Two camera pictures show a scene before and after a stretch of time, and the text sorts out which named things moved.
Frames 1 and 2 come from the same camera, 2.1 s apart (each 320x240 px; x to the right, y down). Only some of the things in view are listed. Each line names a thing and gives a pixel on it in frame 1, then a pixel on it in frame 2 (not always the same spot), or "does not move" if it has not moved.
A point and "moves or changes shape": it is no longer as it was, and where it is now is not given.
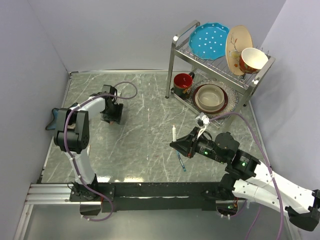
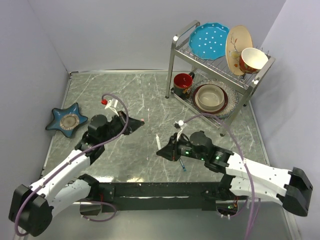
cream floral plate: x=238 y=38 does not move
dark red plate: x=225 y=92 does not move
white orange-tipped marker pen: x=174 y=133 moves or changes shape
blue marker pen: x=181 y=161 does not move
